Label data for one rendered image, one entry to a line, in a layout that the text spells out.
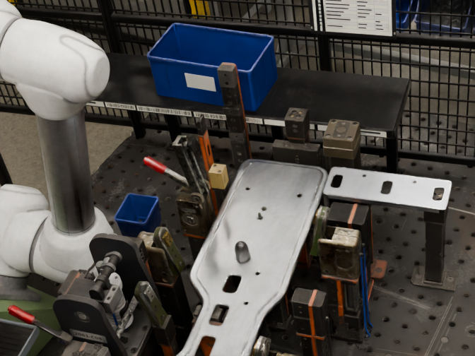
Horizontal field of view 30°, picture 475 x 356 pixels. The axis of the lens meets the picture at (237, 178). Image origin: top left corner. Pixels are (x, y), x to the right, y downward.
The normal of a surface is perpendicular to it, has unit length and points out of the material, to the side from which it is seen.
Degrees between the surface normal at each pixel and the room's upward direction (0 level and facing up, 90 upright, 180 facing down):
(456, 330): 0
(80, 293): 0
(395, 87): 0
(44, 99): 98
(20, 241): 49
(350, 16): 90
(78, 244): 60
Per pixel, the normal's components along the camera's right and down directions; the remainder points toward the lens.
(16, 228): -0.07, -0.15
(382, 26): -0.32, 0.67
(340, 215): -0.14, -0.73
